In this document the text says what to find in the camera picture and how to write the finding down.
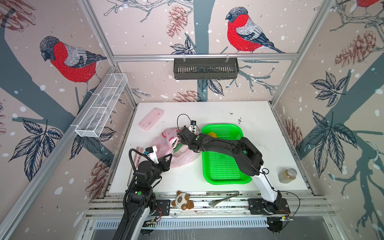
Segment green plastic basket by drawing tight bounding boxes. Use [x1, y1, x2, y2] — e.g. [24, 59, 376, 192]
[201, 124, 252, 185]

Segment white wire mesh shelf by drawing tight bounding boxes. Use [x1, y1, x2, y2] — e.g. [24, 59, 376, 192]
[75, 73, 128, 138]

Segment pink plastic bag with fruit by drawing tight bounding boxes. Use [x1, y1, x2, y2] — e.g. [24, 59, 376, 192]
[150, 128, 200, 168]

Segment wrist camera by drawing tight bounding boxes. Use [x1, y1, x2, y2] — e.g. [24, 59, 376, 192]
[189, 120, 199, 135]
[144, 146, 159, 164]

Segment metal tongs on rail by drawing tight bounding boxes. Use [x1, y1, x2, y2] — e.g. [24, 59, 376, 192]
[206, 191, 240, 207]

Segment aluminium horizontal frame bar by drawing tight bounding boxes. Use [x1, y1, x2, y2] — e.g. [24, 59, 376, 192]
[113, 53, 298, 63]

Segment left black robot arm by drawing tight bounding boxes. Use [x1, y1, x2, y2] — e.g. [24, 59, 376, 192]
[113, 154, 173, 240]

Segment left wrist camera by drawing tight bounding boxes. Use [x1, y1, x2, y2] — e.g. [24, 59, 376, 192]
[144, 146, 159, 164]

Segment panda plush toy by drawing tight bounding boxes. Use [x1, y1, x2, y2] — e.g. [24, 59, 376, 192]
[171, 191, 194, 211]

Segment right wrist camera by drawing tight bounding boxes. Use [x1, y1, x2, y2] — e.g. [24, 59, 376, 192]
[189, 120, 199, 135]

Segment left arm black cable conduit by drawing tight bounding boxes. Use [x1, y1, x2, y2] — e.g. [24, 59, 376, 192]
[128, 148, 146, 181]

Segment pink rectangular lid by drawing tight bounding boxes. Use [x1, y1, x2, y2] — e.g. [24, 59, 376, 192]
[139, 108, 165, 131]

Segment yellow fruit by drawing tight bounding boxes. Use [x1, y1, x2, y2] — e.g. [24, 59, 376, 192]
[208, 132, 217, 138]

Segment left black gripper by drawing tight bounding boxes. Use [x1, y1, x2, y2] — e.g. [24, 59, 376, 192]
[147, 153, 172, 187]

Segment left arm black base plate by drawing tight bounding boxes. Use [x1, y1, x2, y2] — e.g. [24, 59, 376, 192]
[153, 200, 171, 217]

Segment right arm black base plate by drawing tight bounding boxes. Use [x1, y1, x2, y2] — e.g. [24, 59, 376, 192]
[248, 198, 291, 216]

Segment small glass jar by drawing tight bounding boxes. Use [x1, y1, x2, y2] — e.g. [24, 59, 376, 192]
[278, 168, 298, 184]

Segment black hanging wall basket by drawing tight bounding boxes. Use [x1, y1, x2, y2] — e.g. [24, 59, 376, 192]
[174, 58, 239, 80]

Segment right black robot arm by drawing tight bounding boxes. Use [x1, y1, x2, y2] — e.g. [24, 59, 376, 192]
[177, 127, 282, 212]

